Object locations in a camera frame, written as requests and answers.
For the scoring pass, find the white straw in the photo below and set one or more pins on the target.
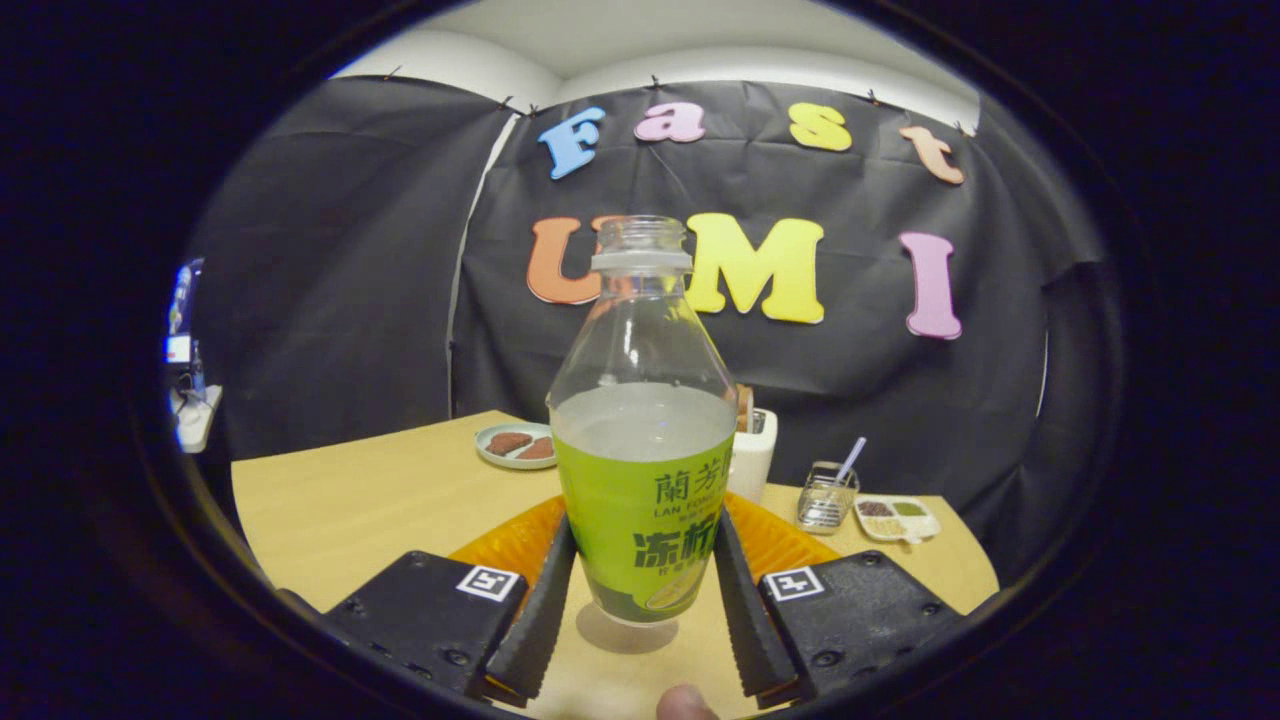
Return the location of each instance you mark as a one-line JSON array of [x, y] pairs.
[[852, 458]]

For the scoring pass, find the white device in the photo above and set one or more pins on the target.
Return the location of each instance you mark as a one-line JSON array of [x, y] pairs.
[[195, 425]]

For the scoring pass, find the lit monitor screen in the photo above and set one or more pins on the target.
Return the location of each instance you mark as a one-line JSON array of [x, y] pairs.
[[183, 310]]

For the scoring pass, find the divided white condiment dish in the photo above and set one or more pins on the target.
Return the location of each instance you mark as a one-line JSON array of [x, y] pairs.
[[897, 520]]

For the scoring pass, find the grey plate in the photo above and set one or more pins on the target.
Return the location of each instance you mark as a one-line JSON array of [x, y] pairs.
[[490, 458]]

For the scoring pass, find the green label juice bottle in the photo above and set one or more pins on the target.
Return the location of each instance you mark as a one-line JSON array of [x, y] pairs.
[[640, 500]]

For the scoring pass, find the wooden table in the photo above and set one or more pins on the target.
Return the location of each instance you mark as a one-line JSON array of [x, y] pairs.
[[380, 500]]

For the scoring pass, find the brown toast slice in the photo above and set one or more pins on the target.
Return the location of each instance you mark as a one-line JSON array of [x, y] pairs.
[[744, 405]]

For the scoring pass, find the brown food piece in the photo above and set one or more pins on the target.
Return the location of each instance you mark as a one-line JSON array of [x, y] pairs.
[[508, 443], [540, 450]]

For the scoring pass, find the black backdrop cloth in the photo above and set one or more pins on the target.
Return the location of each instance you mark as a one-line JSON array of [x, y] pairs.
[[850, 380]]

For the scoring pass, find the white toaster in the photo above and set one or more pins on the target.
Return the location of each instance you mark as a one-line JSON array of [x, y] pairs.
[[752, 460]]

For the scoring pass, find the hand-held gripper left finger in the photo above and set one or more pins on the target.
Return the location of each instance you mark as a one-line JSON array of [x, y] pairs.
[[540, 620]]

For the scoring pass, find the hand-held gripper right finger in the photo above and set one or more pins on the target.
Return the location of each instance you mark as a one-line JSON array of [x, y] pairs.
[[745, 620]]

